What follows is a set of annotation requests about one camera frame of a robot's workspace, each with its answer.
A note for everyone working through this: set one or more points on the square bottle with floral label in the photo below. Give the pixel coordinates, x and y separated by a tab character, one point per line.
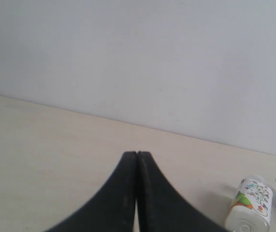
251	208

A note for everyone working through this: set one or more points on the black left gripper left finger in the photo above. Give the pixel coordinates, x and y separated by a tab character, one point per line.
112	208

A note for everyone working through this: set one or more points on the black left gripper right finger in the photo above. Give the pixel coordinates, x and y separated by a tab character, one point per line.
160	207

